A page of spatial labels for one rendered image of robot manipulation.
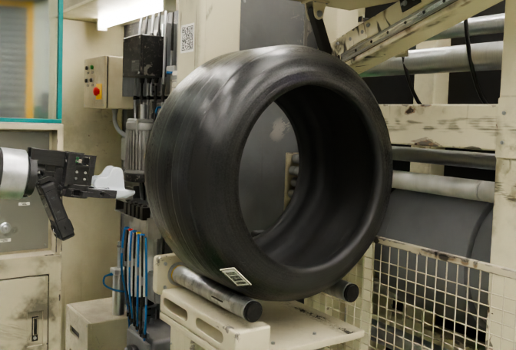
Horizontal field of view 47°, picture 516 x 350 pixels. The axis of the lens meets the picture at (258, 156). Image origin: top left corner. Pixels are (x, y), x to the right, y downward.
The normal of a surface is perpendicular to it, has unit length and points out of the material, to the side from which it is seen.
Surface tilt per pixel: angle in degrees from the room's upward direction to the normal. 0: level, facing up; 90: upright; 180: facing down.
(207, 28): 90
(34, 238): 90
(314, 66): 79
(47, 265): 90
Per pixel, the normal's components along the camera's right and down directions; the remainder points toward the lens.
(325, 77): 0.58, -0.11
